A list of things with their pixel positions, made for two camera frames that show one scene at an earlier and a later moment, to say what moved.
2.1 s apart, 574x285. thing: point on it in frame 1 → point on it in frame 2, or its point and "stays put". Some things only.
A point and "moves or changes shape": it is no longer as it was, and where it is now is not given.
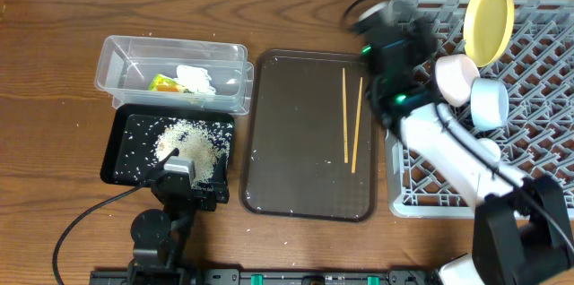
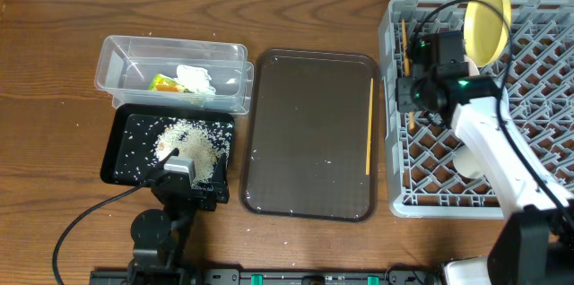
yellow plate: [488, 21] stays put
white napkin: [195, 79] stays put
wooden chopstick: [345, 132] moves or changes shape
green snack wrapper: [161, 82] stays put
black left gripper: [208, 196] stays put
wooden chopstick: [357, 125] → [369, 126]
